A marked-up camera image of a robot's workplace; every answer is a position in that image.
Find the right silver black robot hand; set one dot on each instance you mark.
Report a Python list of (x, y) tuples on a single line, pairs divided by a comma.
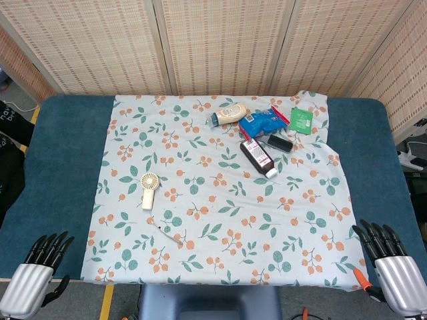
[(397, 280)]

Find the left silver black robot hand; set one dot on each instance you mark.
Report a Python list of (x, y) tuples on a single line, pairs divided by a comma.
[(26, 283)]

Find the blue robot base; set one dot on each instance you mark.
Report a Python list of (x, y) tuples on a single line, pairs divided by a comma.
[(210, 302)]

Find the cream handheld fan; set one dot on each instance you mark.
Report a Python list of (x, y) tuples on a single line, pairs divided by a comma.
[(148, 190)]

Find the white power strip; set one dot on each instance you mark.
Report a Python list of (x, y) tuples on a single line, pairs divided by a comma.
[(412, 159)]

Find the black printed fabric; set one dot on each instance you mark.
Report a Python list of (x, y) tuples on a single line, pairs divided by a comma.
[(10, 156)]

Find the black rectangular case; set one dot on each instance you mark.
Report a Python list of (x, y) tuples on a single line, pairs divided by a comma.
[(280, 143)]

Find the dark brown medicine bottle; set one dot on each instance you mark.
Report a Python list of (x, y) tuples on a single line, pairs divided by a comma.
[(258, 156)]

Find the green sachet packet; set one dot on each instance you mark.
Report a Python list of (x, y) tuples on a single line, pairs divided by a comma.
[(301, 121)]

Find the floral patterned tablecloth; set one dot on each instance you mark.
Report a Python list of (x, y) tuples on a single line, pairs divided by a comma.
[(217, 190)]

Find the blue snack bag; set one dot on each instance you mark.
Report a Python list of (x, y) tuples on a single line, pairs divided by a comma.
[(263, 123)]

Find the cream squeeze sauce bottle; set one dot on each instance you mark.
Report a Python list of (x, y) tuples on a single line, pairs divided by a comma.
[(228, 115)]

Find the woven folding screen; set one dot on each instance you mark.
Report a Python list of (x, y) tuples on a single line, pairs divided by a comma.
[(213, 43)]

